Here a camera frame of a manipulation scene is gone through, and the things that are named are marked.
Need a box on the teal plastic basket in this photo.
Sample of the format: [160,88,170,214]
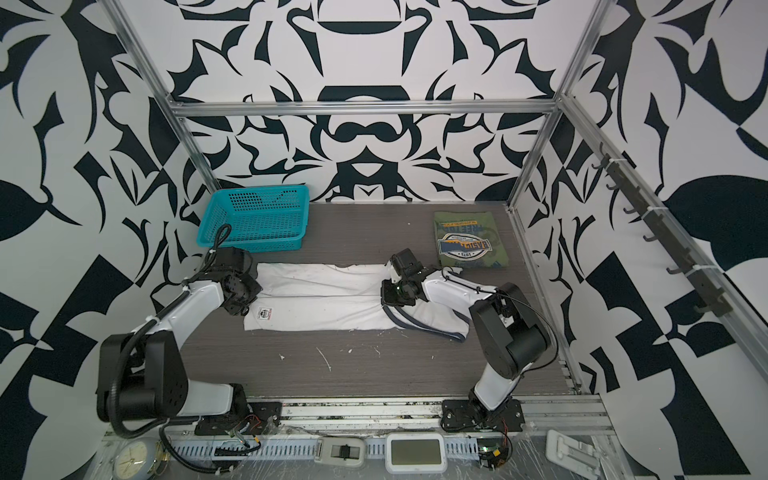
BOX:
[196,185,310,253]

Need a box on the small green circuit board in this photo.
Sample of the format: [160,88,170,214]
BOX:
[477,437,512,470]

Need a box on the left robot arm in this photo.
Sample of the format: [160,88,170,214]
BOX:
[96,247,262,439]

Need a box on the white digital display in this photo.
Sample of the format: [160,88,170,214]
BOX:
[385,432,447,475]

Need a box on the white plastic stand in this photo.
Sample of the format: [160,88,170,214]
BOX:
[545,430,601,480]

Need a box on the white grey tank top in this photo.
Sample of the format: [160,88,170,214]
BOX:
[244,263,470,342]

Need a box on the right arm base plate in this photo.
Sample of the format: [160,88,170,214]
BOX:
[440,398,526,433]

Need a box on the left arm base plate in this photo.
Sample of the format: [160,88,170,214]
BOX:
[194,401,283,436]

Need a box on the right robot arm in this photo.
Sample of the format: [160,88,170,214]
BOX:
[381,249,559,414]

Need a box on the grey wall hook rack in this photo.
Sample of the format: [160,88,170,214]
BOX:
[592,144,733,317]

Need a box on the analog clock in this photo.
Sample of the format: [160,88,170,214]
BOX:
[112,439,160,480]

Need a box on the green tank top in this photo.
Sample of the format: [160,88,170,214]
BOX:
[433,211,509,268]

